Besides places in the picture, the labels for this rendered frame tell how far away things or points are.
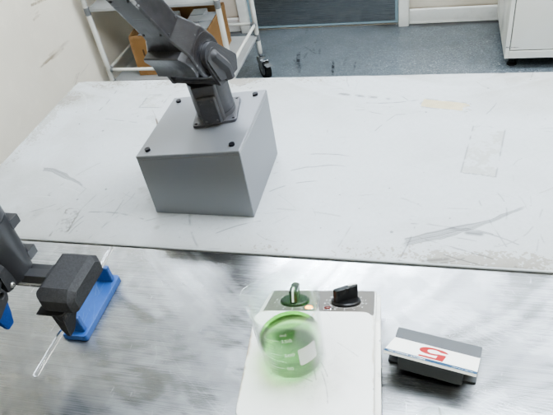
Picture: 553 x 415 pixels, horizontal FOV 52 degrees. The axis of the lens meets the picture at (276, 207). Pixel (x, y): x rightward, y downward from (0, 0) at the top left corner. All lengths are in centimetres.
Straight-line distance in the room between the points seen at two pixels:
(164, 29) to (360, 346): 43
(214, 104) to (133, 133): 32
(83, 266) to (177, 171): 27
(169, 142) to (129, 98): 40
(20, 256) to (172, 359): 21
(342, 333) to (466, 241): 27
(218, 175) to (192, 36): 19
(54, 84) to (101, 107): 144
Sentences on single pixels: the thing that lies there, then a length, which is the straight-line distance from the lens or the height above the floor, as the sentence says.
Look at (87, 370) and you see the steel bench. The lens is 71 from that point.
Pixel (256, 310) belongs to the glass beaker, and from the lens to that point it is 51.
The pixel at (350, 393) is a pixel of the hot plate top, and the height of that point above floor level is 99.
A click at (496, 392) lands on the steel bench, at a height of 90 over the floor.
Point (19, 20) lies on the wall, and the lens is 250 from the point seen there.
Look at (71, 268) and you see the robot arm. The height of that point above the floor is 107.
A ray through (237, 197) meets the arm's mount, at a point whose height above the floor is 94.
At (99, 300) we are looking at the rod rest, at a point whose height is 91.
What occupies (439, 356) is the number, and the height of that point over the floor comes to 93.
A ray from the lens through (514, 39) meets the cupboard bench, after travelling 296.
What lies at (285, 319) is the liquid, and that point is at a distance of 53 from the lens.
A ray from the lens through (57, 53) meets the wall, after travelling 266.
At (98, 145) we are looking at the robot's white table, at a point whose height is 90.
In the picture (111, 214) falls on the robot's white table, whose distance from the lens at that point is 90.
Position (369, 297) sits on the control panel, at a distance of 64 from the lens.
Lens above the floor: 143
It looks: 40 degrees down
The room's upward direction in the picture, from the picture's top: 11 degrees counter-clockwise
